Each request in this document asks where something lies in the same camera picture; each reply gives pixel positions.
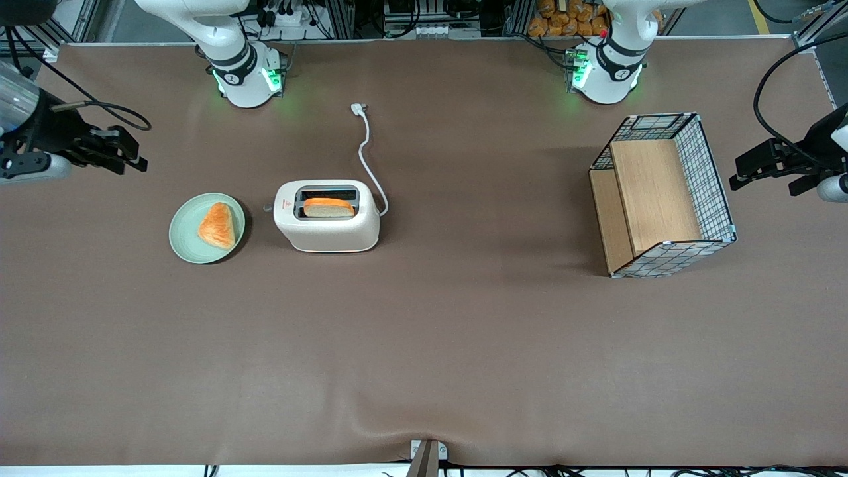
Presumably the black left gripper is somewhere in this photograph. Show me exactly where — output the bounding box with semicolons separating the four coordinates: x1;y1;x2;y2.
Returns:
729;106;848;197

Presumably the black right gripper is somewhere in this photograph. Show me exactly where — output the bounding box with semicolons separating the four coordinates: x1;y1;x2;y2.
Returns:
0;91;148;178

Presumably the white two-slot toaster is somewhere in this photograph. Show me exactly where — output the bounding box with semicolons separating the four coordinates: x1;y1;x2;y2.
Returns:
264;180;382;254

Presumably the pale green round plate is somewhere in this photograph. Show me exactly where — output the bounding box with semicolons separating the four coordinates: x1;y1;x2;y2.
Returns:
168;193;246;264

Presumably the orange triangular pastry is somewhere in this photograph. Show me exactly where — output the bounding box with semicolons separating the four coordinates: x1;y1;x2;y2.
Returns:
198;203;237;250

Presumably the white power strip with plugs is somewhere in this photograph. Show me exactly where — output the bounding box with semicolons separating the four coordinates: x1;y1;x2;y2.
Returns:
255;0;320;28

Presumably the bread slice with orange crust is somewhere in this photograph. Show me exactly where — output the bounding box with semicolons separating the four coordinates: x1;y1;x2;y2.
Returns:
303;197;356;219

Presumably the pile of golden bread rolls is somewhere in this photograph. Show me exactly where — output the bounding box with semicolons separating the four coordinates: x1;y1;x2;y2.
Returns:
527;0;611;38

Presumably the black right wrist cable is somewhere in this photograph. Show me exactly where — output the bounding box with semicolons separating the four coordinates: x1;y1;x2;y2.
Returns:
3;25;152;132

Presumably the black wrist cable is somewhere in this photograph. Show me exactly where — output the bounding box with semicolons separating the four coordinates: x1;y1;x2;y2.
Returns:
3;25;152;132
753;32;848;164

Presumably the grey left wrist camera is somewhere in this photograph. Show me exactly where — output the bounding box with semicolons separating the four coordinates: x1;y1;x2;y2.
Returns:
817;174;848;203

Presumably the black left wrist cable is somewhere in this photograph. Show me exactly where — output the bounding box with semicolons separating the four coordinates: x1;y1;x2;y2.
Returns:
753;32;848;164

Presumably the wire basket with wooden shelf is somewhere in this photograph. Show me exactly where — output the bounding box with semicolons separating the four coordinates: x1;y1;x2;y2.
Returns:
589;113;737;279

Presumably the white toaster power cord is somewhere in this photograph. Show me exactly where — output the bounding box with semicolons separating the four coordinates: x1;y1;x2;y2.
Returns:
350;103;390;217

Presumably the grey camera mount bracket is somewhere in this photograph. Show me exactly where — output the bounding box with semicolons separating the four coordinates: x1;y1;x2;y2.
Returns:
406;439;449;477

